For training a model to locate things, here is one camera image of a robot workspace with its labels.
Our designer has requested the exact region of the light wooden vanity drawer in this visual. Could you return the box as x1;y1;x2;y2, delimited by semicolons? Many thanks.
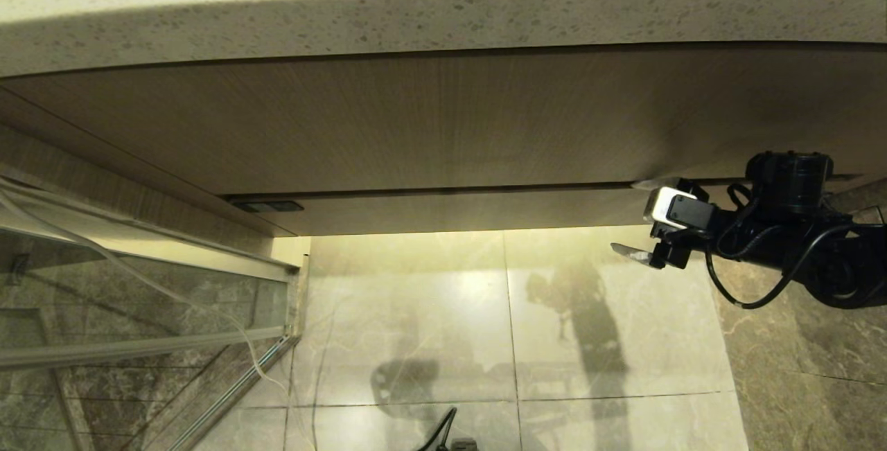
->
225;177;863;237

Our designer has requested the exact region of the light wooden vanity cabinet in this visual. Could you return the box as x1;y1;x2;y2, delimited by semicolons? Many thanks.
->
0;42;887;238

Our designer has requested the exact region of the black cable near base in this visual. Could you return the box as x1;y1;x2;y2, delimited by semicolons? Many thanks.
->
416;407;458;451

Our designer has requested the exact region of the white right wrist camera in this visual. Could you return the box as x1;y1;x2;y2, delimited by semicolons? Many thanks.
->
643;186;718;230

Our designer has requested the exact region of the clear glass shower panel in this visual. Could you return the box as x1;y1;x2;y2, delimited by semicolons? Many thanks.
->
0;226;300;451

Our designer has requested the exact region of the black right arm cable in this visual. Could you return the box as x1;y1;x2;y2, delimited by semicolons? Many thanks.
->
704;222;854;310

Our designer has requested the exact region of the aluminium shower track rail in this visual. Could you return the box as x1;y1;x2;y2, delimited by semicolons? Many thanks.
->
0;175;309;283

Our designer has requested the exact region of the thin white cable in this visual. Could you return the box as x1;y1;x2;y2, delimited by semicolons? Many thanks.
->
0;184;292;396

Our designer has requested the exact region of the aluminium glass door bar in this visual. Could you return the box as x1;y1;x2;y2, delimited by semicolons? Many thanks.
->
0;326;289;372

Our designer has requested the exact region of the chrome floor rail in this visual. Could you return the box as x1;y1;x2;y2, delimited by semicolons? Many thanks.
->
166;335;300;451

